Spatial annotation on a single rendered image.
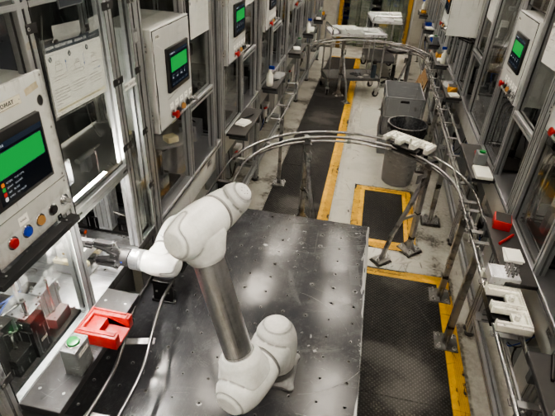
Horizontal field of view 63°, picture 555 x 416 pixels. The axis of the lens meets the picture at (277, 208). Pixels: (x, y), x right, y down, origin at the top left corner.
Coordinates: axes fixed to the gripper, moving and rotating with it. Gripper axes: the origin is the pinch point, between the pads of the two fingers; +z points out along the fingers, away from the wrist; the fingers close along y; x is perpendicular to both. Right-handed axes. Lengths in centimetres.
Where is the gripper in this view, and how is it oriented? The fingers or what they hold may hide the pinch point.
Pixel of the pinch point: (86, 249)
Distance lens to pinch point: 208.6
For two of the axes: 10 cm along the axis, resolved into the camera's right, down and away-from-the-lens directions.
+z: -9.8, -1.7, 1.3
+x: -2.0, 5.1, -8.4
